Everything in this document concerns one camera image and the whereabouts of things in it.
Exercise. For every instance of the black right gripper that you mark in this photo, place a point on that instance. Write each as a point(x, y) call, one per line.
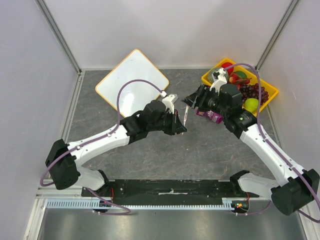
point(200, 97)

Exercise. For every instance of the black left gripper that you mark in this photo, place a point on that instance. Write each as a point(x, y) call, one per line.
point(176, 127)

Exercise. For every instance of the white marker pen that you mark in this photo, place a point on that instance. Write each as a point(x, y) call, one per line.
point(185, 117)

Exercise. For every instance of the yellow framed whiteboard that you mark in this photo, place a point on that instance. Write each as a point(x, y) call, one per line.
point(132, 84)

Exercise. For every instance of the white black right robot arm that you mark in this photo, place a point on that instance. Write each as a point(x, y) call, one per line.
point(293, 186)

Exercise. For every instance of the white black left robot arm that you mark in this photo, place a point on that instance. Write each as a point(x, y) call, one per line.
point(65, 160)

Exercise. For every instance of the green netted melon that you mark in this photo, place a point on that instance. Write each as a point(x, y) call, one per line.
point(217, 73)

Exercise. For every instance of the purple grape snack bag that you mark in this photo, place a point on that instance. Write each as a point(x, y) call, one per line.
point(212, 116)

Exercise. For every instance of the red yellow peach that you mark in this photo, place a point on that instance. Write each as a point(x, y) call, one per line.
point(233, 78)

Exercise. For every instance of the red apple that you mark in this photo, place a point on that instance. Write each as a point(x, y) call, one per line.
point(228, 66)

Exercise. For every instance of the green orange mango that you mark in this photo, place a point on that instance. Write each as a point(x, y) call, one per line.
point(241, 74)

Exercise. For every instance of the dark purple grape bunch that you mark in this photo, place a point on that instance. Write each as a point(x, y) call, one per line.
point(252, 91)

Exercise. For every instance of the yellow plastic fruit tray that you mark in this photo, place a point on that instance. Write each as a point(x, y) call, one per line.
point(246, 80)

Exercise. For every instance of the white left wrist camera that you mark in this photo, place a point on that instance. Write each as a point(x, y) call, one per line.
point(169, 102)

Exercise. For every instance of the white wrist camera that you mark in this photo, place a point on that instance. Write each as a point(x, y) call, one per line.
point(215, 87)
point(169, 102)

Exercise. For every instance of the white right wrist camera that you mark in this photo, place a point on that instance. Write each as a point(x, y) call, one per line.
point(215, 87)

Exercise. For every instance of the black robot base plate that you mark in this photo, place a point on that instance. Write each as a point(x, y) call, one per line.
point(170, 192)

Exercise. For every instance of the aluminium frame rail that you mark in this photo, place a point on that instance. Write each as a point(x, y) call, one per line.
point(58, 34)

